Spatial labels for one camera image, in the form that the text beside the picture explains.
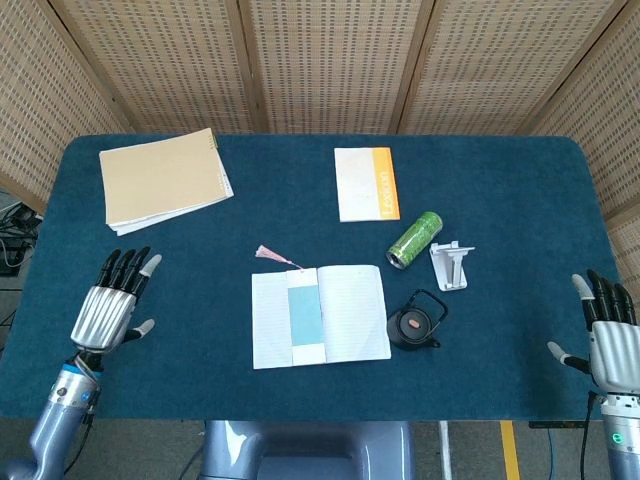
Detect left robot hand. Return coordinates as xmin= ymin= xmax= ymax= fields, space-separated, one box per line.
xmin=69 ymin=245 xmax=164 ymax=355

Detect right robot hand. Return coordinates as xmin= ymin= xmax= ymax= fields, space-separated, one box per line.
xmin=546 ymin=269 xmax=640 ymax=396

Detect blue cream tasselled bookmark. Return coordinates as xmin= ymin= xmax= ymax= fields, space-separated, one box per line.
xmin=255 ymin=244 xmax=327 ymax=367

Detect open lined notebook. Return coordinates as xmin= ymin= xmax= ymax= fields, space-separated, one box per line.
xmin=250 ymin=264 xmax=393 ymax=371

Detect tan kraft cover notebook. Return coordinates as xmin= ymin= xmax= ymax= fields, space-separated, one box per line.
xmin=98 ymin=127 xmax=226 ymax=231

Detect white paper notebook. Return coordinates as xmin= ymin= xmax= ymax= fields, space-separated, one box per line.
xmin=107 ymin=164 xmax=235 ymax=238

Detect white folding phone stand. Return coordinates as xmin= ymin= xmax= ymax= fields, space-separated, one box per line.
xmin=429 ymin=240 xmax=476 ymax=292

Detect blue felt table cloth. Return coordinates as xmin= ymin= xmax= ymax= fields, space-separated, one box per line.
xmin=0 ymin=133 xmax=640 ymax=422

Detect white table leg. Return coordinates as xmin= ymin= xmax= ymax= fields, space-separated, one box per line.
xmin=438 ymin=421 xmax=453 ymax=480

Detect black teapot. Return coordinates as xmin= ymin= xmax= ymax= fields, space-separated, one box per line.
xmin=386 ymin=289 xmax=449 ymax=352

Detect green drink can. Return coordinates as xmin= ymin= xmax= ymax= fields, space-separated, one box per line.
xmin=384 ymin=210 xmax=444 ymax=271

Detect blue-grey robot torso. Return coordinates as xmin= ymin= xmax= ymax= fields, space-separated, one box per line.
xmin=197 ymin=420 xmax=416 ymax=480

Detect cream orange Lexon notebook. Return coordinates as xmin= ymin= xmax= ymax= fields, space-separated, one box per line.
xmin=333 ymin=146 xmax=402 ymax=223

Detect woven rattan folding screen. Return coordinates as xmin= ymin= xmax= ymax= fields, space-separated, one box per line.
xmin=0 ymin=0 xmax=640 ymax=321

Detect black floor cables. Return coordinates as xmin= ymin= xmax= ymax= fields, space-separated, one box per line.
xmin=0 ymin=199 xmax=44 ymax=279

